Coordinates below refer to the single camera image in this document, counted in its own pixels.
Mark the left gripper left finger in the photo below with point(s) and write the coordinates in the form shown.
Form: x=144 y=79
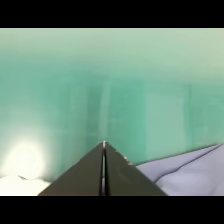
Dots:
x=81 y=178

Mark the pale blue shirt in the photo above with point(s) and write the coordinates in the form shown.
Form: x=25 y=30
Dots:
x=193 y=173

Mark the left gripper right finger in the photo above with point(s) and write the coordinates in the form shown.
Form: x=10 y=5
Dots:
x=128 y=180

